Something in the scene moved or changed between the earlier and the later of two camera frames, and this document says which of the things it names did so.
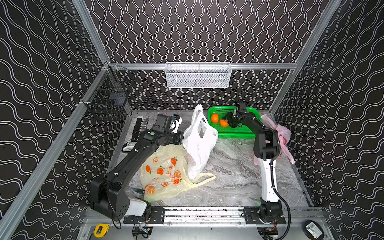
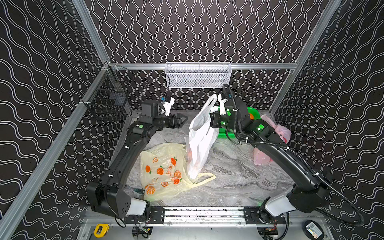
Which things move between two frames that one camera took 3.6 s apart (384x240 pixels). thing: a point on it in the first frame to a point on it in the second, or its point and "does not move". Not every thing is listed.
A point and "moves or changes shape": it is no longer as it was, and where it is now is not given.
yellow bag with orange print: [165, 172] does not move
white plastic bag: [198, 138] moves or changes shape
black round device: [313, 229] does not move
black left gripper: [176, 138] to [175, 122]
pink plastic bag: [284, 135] does not move
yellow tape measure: [103, 231] does not move
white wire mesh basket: [195, 75] does not move
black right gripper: [227, 116] to [215, 116]
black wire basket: [108, 100] does not move
